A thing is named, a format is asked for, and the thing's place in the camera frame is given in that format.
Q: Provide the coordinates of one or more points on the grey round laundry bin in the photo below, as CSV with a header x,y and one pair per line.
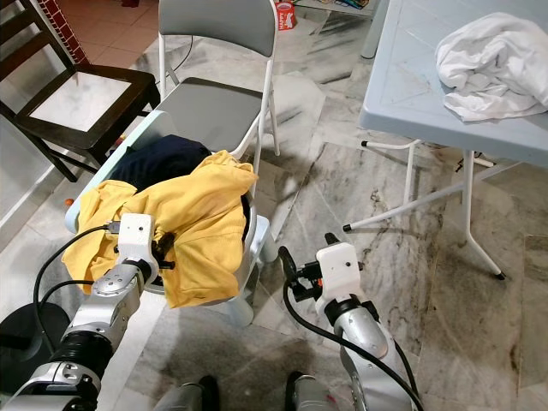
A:
x,y
253,248

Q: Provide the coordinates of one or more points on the dark navy garment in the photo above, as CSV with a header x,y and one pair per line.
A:
x,y
163,163

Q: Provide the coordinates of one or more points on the white garment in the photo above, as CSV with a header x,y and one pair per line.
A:
x,y
492,68

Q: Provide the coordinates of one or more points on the red can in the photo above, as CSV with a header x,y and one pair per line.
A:
x,y
284,15

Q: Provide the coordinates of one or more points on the dark wooden chair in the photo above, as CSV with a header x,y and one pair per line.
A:
x,y
86,98

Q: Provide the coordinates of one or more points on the red brick pillar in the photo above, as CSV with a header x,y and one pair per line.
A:
x,y
64,26

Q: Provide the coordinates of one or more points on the grey folding chair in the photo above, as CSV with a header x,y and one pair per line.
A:
x,y
205,107

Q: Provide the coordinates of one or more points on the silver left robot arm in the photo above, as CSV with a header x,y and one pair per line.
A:
x,y
98,321

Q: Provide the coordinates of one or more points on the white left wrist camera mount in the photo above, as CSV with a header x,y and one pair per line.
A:
x,y
137,240

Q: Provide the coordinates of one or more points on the yellow garment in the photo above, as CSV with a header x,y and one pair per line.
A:
x,y
188,223

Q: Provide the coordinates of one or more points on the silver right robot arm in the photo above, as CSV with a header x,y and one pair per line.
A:
x,y
372,342

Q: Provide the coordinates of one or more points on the left robot leg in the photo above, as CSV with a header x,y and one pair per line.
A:
x,y
193,396

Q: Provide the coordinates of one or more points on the small orange ball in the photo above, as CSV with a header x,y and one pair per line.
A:
x,y
68,203

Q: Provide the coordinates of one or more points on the black round stand base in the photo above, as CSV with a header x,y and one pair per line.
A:
x,y
21,342

